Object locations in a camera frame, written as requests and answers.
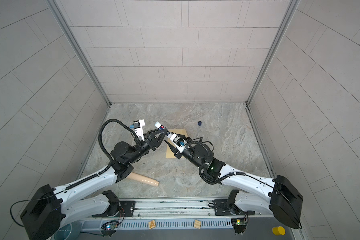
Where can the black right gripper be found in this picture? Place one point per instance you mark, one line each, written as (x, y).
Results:
(174, 150)

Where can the left green circuit board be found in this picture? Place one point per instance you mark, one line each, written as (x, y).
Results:
(109, 228)

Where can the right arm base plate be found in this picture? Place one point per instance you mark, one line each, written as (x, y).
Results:
(221, 208)

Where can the aluminium corner post left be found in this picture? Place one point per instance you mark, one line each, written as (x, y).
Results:
(75, 45)

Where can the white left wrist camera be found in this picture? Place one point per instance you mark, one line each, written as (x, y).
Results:
(137, 126)

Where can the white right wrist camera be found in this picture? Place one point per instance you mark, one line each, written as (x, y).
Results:
(178, 140)

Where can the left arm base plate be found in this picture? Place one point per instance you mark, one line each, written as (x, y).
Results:
(119, 210)

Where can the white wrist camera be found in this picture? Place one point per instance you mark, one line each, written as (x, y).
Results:
(137, 126)
(178, 140)

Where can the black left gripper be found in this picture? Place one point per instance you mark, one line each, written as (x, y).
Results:
(150, 142)

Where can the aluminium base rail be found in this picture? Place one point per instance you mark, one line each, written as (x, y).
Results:
(180, 213)

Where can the blue glue stick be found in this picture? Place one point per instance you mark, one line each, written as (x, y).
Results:
(164, 130)

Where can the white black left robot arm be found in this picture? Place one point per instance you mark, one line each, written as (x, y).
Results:
(52, 208)

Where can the plain wooden block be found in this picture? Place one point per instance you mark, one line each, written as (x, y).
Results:
(197, 224)

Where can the right green circuit board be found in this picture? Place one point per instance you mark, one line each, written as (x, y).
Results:
(239, 225)

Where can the teal round bowl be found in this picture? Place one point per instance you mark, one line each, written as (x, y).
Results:
(68, 232)

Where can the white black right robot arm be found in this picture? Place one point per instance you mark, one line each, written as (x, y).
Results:
(279, 195)

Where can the beige wooden cylinder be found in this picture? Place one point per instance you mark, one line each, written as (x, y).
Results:
(143, 179)

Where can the yellow cylinder object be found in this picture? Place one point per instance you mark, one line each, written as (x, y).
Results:
(279, 231)

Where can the aluminium corner post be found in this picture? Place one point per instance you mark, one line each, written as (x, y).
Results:
(277, 40)
(75, 45)

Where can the aluminium corner post right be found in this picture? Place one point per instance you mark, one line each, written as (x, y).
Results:
(277, 40)

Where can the yellow paper envelope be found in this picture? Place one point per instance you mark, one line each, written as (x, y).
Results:
(169, 153)

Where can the wooden letter block A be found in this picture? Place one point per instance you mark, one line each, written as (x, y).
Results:
(152, 224)

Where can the green circuit board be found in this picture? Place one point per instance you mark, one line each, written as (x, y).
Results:
(109, 228)
(239, 225)

